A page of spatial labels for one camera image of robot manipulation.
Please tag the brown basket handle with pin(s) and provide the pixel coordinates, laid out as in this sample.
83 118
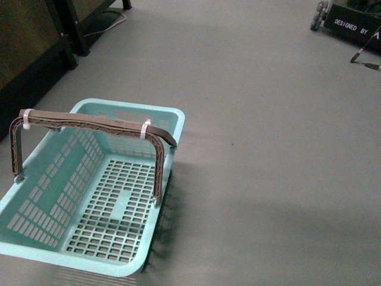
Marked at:
56 120

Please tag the light blue plastic basket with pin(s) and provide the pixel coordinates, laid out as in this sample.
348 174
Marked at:
86 199

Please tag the black robot base with wheel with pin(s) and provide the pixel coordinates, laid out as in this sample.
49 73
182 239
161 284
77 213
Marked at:
356 20

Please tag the white zip tie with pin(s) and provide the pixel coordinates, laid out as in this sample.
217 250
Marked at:
144 128
26 123

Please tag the black table frame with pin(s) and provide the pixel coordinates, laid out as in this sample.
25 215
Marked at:
74 17

